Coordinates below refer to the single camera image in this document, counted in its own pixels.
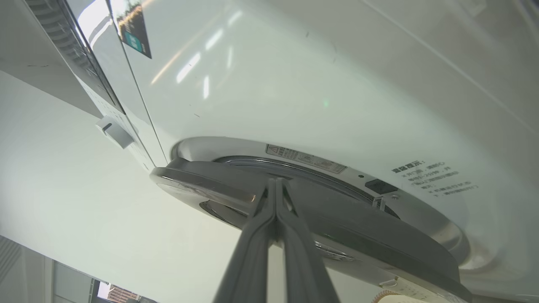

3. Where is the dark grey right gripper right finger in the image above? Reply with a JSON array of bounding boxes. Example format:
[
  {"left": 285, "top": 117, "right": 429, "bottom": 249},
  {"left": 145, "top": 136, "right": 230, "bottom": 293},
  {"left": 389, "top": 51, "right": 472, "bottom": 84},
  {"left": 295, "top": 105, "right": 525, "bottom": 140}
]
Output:
[{"left": 276, "top": 178, "right": 341, "bottom": 303}]

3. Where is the cream perforated laundry basket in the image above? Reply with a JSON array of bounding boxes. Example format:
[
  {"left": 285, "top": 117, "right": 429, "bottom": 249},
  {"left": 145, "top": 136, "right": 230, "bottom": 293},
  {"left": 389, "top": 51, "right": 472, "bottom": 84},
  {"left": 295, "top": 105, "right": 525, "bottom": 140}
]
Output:
[{"left": 371, "top": 290, "right": 427, "bottom": 303}]

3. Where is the grey warning label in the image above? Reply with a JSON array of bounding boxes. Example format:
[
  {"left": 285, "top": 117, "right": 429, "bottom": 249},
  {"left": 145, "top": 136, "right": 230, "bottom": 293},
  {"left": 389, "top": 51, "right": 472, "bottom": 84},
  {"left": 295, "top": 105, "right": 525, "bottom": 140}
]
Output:
[{"left": 265, "top": 144, "right": 347, "bottom": 175}]

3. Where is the black door lock socket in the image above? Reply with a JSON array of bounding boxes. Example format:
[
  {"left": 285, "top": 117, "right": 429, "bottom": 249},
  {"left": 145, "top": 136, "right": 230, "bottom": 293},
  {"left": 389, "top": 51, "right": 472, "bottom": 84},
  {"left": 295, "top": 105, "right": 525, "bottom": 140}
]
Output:
[{"left": 365, "top": 179, "right": 399, "bottom": 195}]

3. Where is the dark promotional sticker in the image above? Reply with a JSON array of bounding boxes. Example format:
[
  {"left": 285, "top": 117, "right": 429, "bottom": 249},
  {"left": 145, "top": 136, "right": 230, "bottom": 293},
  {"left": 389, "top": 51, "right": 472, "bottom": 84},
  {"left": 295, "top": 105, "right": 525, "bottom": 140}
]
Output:
[{"left": 110, "top": 0, "right": 152, "bottom": 59}]

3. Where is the white protruding panel tab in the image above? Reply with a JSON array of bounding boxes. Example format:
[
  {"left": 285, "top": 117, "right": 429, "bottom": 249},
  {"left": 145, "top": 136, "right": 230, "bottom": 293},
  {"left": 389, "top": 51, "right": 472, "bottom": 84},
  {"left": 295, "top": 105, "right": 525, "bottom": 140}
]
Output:
[{"left": 96, "top": 116, "right": 135, "bottom": 149}]

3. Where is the dark round washing machine door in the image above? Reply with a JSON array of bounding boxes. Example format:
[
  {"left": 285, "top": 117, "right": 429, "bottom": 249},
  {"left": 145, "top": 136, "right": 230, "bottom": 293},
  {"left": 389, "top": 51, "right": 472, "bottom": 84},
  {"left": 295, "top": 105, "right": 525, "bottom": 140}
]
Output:
[{"left": 149, "top": 158, "right": 473, "bottom": 303}]

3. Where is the white front-load washing machine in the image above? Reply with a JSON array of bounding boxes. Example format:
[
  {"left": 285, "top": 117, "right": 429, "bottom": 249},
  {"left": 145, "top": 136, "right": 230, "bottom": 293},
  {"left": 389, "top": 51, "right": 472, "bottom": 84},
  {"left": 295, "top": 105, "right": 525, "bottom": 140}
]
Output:
[{"left": 25, "top": 0, "right": 539, "bottom": 303}]

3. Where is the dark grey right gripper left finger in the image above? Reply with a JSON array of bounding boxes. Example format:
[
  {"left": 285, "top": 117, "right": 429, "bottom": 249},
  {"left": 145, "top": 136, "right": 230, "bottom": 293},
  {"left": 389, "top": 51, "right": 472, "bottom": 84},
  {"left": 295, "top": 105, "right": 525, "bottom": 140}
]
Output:
[{"left": 213, "top": 178, "right": 277, "bottom": 303}]

